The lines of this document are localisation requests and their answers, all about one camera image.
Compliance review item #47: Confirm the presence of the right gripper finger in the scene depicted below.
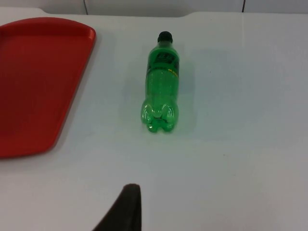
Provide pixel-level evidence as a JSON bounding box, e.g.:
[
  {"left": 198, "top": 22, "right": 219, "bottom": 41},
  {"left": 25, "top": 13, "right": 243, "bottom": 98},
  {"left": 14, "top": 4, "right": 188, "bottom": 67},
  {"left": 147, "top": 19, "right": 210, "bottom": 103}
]
[{"left": 92, "top": 183, "right": 142, "bottom": 231}]

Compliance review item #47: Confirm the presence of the green plastic bottle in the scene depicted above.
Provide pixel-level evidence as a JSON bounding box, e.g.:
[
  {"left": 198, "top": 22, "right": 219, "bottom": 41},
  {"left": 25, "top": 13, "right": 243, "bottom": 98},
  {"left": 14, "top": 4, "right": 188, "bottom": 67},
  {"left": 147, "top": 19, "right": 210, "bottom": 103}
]
[{"left": 140, "top": 31, "right": 181, "bottom": 134}]

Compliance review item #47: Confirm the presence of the red tray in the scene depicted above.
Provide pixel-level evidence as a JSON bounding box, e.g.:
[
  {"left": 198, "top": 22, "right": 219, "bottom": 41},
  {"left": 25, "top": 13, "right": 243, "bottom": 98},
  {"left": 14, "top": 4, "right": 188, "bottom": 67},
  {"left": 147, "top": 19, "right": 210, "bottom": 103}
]
[{"left": 0, "top": 17, "right": 97, "bottom": 159}]

